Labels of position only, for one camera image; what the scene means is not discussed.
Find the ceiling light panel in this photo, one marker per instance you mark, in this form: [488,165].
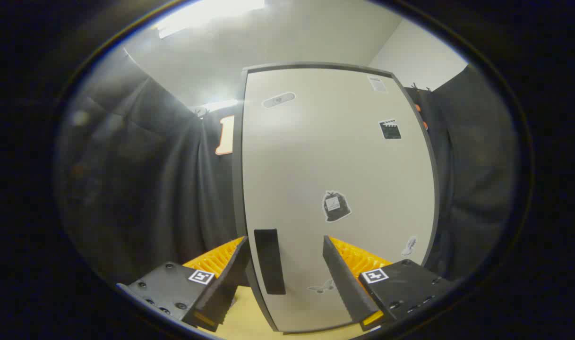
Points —
[218,105]
[207,14]

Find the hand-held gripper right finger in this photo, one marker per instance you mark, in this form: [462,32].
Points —
[344,283]

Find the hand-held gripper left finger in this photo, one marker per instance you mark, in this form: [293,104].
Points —
[226,289]

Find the white shoe cabinet door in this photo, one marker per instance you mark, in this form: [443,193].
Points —
[315,156]

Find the grey shoe cabinet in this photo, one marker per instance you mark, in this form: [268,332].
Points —
[238,179]

